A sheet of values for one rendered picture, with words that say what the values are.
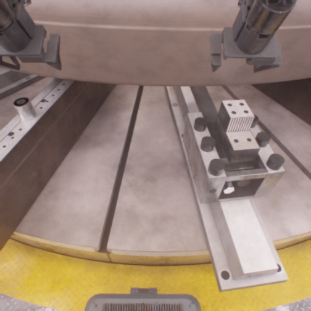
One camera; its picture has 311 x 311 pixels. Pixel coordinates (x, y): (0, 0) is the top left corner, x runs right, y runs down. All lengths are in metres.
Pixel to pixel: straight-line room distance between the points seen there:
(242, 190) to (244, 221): 0.15
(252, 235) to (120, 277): 0.78
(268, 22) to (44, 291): 1.56
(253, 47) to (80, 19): 0.82
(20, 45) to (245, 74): 0.96
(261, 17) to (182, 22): 0.68
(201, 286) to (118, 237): 0.57
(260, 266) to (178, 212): 0.47
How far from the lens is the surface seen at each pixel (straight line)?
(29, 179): 1.41
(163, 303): 1.23
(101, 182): 1.45
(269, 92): 2.27
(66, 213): 1.40
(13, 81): 2.44
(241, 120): 1.09
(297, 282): 1.73
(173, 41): 1.07
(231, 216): 1.20
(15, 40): 0.52
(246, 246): 1.16
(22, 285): 1.68
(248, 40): 0.49
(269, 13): 0.44
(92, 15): 1.16
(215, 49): 0.52
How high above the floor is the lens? 1.48
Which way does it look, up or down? 49 degrees down
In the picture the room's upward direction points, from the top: 1 degrees clockwise
